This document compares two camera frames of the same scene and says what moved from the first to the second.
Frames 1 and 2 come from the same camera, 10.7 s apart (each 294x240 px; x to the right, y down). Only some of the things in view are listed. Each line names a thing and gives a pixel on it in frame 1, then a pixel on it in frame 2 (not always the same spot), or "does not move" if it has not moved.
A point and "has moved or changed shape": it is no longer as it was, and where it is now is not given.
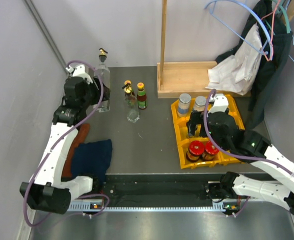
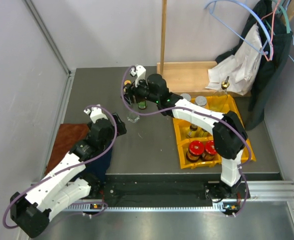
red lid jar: (211, 150) does not move
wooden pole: (163, 40) does not move
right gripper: (196, 118) to (133, 90)
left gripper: (102, 94) to (120, 125)
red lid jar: (196, 149) does not move
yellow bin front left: (182, 146) does not move
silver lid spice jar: (200, 103) does not move
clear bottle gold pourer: (103, 72) has moved or changed shape
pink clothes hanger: (273, 13) does not move
